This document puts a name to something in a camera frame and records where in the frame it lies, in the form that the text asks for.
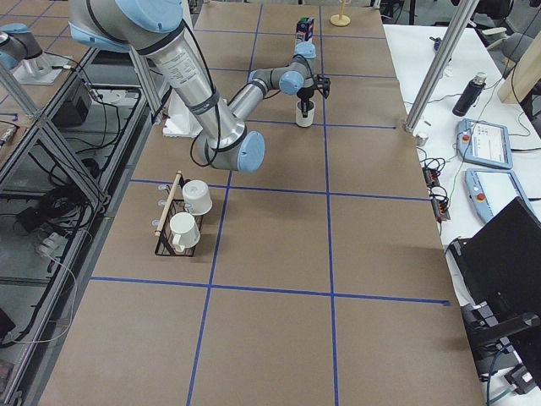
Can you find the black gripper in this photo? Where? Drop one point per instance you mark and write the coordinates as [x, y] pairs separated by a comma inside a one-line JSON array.
[[305, 96]]

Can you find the white HOME mug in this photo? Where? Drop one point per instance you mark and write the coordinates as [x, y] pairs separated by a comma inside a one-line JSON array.
[[305, 113]]

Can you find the blue Pascual milk carton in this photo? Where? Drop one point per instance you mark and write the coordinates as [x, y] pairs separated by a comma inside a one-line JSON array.
[[304, 29]]

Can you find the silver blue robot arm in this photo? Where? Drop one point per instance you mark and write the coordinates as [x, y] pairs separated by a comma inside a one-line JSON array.
[[157, 30]]

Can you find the small silver tin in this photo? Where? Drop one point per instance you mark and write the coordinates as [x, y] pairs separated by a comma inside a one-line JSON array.
[[421, 138]]

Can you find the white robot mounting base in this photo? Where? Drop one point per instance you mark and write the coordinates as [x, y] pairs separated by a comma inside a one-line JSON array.
[[180, 122]]

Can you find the black water bottle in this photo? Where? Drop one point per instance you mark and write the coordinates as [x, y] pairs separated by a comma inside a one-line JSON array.
[[471, 93]]

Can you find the white mug upper rack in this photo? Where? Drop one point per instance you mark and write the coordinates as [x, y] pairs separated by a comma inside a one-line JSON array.
[[196, 196]]

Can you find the white mug rack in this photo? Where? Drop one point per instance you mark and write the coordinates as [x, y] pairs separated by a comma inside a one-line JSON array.
[[185, 231], [196, 196]]

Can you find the teach pendant upper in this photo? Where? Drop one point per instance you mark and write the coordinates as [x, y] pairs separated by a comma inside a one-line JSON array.
[[483, 143]]

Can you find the teach pendant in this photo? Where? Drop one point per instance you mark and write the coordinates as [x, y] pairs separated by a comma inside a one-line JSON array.
[[483, 143], [492, 190]]

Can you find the black orange connector strip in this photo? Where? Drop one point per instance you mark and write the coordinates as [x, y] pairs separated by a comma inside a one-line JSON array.
[[438, 196]]

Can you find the teach pendant lower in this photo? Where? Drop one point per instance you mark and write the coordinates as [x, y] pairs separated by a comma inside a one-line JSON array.
[[492, 190]]

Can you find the white mug lower rack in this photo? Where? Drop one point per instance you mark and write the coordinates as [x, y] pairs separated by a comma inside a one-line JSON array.
[[185, 231]]

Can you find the black power box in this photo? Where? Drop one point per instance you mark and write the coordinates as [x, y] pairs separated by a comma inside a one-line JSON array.
[[75, 107]]

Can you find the black laptop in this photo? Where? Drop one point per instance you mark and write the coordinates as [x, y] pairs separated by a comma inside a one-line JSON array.
[[500, 264]]

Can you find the aluminium frame post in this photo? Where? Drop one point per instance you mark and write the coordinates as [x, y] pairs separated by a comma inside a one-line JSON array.
[[450, 39]]

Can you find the black wire mug rack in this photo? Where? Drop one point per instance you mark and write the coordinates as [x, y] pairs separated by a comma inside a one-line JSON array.
[[172, 205]]

